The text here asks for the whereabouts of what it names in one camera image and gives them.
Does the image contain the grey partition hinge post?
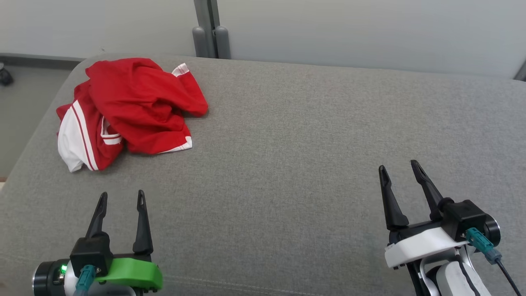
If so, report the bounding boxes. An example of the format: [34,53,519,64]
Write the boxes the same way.
[192,0,231,59]

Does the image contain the red jersey with white sleeves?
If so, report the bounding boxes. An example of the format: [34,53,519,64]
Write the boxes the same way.
[57,62,194,172]

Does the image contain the red shorts with white stripes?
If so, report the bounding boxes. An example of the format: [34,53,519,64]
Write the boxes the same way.
[85,58,209,155]

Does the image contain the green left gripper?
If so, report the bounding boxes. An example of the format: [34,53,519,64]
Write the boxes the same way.
[85,190,164,292]

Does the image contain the black caster wheel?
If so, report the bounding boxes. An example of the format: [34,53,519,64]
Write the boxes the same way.
[0,62,14,87]

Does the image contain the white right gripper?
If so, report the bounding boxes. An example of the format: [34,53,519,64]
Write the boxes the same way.
[378,160,468,270]

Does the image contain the teal right camera connector cable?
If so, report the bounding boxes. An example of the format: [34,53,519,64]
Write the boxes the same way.
[466,227,523,296]

